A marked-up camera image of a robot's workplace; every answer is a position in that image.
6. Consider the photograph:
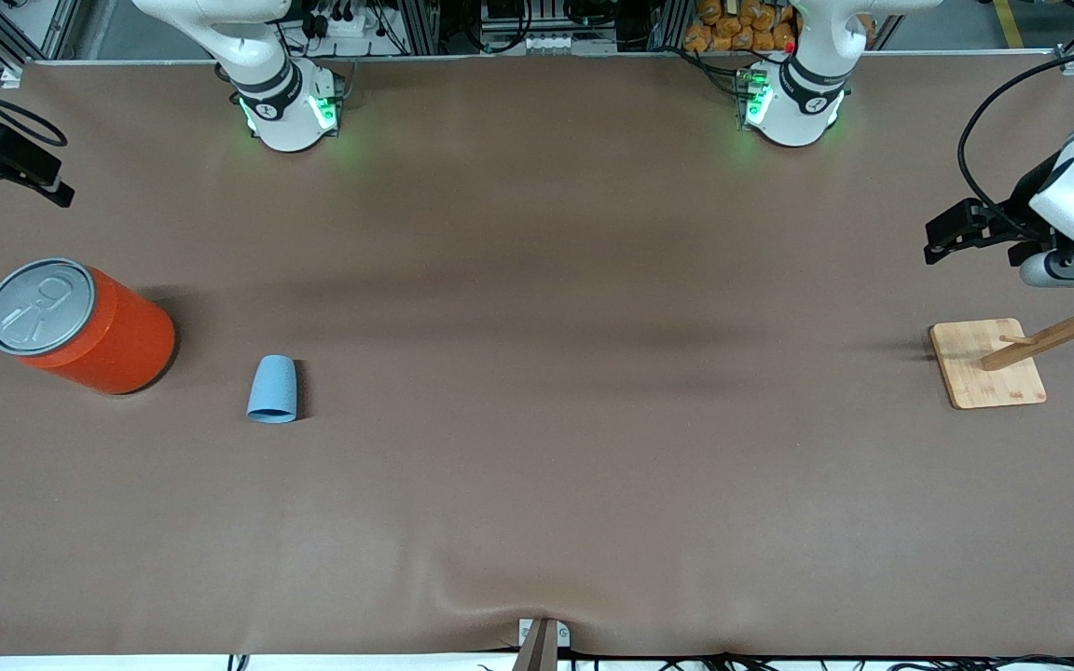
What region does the light blue cup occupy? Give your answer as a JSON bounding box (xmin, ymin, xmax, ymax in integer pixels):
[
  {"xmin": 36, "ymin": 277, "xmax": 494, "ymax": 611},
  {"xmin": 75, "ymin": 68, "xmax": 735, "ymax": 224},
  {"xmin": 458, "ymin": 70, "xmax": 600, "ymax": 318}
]
[{"xmin": 247, "ymin": 355, "xmax": 298, "ymax": 424}]

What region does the wooden cup rack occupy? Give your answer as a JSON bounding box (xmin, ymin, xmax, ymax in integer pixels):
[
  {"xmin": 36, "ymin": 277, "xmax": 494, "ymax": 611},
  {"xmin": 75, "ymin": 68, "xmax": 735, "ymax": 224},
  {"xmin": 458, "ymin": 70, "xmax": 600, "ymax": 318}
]
[{"xmin": 929, "ymin": 287, "xmax": 1074, "ymax": 411}]

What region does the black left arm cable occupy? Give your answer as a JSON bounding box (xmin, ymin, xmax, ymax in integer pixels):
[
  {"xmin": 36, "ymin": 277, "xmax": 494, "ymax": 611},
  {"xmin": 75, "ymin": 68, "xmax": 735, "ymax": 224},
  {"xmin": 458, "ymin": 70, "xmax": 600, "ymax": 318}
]
[{"xmin": 957, "ymin": 45, "xmax": 1074, "ymax": 245}]

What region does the orange can with silver lid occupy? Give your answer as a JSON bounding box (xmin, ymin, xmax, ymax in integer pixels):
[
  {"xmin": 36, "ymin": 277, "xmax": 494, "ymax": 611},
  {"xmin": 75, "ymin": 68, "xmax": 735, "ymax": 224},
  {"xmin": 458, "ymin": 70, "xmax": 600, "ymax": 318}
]
[{"xmin": 0, "ymin": 258, "xmax": 177, "ymax": 396}]

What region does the orange snack packets pile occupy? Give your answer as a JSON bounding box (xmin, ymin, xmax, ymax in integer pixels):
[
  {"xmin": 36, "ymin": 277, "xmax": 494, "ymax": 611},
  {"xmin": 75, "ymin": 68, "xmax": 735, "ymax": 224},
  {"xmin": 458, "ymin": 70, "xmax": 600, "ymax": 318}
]
[{"xmin": 683, "ymin": 0, "xmax": 799, "ymax": 54}]

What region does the brown table mat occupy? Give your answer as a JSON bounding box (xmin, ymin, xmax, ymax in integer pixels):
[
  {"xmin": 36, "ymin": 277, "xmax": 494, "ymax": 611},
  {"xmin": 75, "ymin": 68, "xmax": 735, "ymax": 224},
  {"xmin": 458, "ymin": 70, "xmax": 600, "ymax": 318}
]
[{"xmin": 0, "ymin": 51, "xmax": 1074, "ymax": 658}]

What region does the white power strip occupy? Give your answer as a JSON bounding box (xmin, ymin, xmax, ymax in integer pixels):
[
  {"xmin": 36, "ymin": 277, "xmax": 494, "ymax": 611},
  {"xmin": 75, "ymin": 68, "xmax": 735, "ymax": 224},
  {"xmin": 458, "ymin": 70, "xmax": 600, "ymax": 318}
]
[{"xmin": 309, "ymin": 0, "xmax": 398, "ymax": 40}]

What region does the grey metal table bracket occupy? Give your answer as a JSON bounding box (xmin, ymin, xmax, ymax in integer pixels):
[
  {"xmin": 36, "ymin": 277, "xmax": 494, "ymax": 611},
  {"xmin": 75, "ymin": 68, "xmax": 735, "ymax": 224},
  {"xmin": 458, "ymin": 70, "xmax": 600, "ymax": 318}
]
[{"xmin": 516, "ymin": 617, "xmax": 571, "ymax": 671}]

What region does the white terminal block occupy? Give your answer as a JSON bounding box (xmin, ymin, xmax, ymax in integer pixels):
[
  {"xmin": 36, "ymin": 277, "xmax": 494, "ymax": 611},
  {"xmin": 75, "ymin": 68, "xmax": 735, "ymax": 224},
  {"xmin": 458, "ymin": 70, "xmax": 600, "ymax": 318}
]
[{"xmin": 523, "ymin": 33, "xmax": 617, "ymax": 54}]

